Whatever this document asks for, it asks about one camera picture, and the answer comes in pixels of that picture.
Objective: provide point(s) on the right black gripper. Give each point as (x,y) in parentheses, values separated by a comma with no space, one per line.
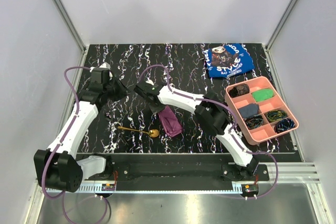
(155,109)

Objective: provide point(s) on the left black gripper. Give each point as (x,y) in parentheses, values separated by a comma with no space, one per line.
(123,91)

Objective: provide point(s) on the gold spoon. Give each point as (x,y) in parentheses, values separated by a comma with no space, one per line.
(151,133)

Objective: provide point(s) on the magenta cloth napkin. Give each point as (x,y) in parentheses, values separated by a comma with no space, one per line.
(170,123)

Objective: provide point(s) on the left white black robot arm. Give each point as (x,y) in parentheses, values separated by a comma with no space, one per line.
(57,167)

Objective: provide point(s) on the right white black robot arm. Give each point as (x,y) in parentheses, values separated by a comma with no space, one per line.
(212,117)

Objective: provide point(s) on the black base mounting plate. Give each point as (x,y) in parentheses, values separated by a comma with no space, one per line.
(174,184)

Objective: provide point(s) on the blue printed cloth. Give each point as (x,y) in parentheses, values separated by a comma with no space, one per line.
(228,60)

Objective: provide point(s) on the dark brown object in tray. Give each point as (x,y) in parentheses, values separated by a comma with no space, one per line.
(239,90)

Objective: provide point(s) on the grey cloth in tray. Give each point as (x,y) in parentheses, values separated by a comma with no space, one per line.
(249,110)

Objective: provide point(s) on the pink compartment tray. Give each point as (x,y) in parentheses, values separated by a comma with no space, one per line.
(267,129)

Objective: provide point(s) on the green object in tray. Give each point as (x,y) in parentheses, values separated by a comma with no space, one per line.
(262,95)

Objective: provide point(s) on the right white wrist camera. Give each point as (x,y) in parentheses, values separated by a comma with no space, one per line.
(150,82)

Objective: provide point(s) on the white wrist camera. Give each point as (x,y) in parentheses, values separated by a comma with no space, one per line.
(105,65)
(150,82)

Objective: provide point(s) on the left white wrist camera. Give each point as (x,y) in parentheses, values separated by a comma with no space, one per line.
(105,65)

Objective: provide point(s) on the left aluminium frame post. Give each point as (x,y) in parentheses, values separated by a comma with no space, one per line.
(68,22)

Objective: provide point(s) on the aluminium frame post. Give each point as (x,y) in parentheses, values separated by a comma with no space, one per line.
(291,5)
(68,22)

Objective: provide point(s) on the front aluminium rail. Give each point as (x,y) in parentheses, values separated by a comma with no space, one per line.
(281,172)

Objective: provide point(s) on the right aluminium frame post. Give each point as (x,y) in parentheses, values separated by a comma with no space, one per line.
(291,5)

